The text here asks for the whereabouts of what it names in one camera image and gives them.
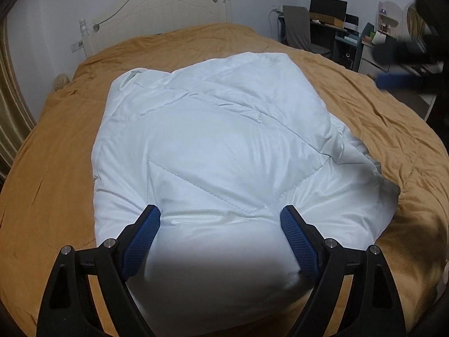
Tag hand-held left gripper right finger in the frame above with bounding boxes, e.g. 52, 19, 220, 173
280, 204, 407, 337

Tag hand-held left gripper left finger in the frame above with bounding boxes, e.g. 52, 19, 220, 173
36, 204, 162, 337

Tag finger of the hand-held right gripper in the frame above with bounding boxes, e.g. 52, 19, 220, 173
375, 72, 441, 92

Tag white quilted duvet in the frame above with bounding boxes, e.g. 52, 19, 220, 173
90, 51, 401, 324

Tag white dresser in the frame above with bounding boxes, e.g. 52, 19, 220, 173
357, 38, 437, 122

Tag oval mirror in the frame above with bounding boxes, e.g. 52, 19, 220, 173
406, 2, 428, 48

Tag white dresser shelf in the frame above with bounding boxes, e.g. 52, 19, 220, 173
376, 1, 405, 43

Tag dark desk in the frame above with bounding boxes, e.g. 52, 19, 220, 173
309, 21, 363, 71

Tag cardboard box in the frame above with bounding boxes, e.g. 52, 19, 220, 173
309, 11, 345, 29

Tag black monitor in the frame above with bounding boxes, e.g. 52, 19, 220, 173
309, 0, 348, 22

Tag grey chair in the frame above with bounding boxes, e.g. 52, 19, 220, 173
281, 5, 332, 57

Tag bed with mustard cover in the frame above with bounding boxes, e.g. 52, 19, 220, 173
0, 23, 449, 337

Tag gold curtain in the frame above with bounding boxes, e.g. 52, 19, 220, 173
0, 17, 38, 186

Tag white headboard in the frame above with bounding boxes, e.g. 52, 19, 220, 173
78, 0, 233, 60

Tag white charging cable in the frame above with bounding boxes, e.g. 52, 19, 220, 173
269, 4, 285, 43

